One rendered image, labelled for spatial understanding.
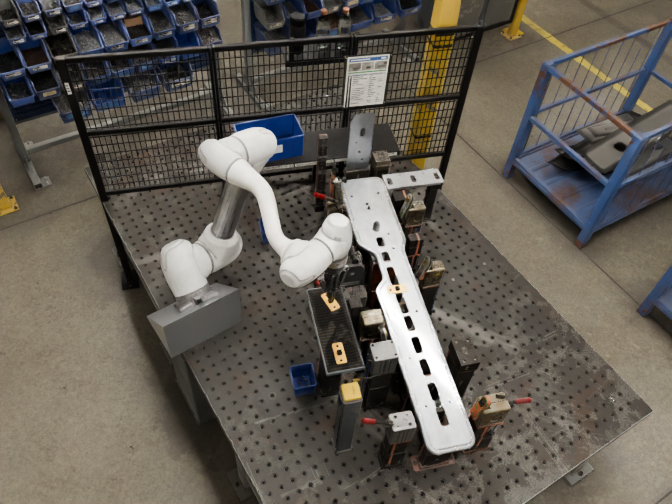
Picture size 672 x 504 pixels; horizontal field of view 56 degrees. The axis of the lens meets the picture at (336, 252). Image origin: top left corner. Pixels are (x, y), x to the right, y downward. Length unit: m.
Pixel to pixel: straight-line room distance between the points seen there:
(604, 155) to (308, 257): 2.80
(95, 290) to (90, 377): 0.58
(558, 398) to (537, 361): 0.19
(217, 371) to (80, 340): 1.25
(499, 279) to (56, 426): 2.35
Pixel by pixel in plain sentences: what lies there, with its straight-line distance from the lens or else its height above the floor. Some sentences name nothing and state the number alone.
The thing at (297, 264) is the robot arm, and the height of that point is 1.59.
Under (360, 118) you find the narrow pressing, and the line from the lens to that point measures 2.94.
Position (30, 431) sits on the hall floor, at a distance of 3.68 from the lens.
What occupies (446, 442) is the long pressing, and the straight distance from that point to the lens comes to 2.40.
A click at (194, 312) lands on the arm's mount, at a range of 2.68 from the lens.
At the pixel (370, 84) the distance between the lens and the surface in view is 3.20.
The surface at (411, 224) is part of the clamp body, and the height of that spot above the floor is 0.94.
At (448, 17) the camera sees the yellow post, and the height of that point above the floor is 1.59.
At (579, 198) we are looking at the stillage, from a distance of 4.59.
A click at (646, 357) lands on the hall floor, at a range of 4.18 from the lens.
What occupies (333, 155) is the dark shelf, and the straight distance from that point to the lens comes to 3.16.
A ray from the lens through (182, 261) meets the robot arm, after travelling 2.74.
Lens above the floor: 3.16
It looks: 51 degrees down
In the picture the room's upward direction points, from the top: 6 degrees clockwise
